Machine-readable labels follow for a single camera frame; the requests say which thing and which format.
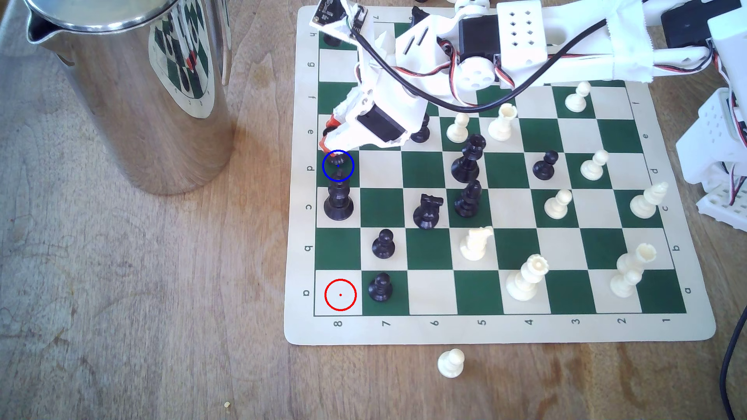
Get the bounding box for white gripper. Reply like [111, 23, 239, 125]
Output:
[321, 16, 462, 154]

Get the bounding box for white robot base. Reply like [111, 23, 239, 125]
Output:
[676, 87, 747, 228]

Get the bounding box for black pawn chess piece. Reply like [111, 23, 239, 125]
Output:
[368, 272, 393, 302]
[372, 229, 396, 260]
[532, 150, 559, 181]
[410, 114, 431, 144]

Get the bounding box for black king chess piece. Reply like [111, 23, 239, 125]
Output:
[323, 175, 355, 221]

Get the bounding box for white pawn chess piece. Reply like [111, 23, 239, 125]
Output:
[564, 82, 592, 113]
[438, 349, 466, 379]
[446, 112, 470, 144]
[580, 150, 609, 182]
[544, 189, 573, 221]
[609, 268, 643, 299]

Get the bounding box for black queen chess piece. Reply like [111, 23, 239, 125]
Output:
[451, 134, 487, 184]

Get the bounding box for black bishop chess piece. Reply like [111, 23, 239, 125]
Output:
[453, 180, 483, 219]

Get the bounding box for white rook chess piece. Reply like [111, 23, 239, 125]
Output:
[617, 243, 657, 281]
[487, 103, 518, 142]

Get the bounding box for white knight chess piece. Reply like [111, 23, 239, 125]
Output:
[459, 226, 494, 262]

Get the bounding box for green cream chess board mat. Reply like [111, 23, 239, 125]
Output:
[284, 5, 717, 346]

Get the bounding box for white queen chess piece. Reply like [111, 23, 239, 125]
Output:
[505, 254, 550, 302]

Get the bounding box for white bishop chess piece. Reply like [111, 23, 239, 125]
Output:
[630, 181, 670, 220]

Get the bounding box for shiny steel pitcher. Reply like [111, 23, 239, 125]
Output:
[23, 0, 235, 196]

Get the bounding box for white frayed cloth wrap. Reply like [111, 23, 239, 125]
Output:
[603, 0, 653, 84]

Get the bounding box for black camera circuit board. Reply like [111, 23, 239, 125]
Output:
[309, 0, 352, 30]

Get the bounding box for red black white servo wires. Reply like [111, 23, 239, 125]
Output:
[435, 32, 721, 94]

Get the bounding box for red white base wires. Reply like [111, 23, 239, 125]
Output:
[724, 168, 747, 206]

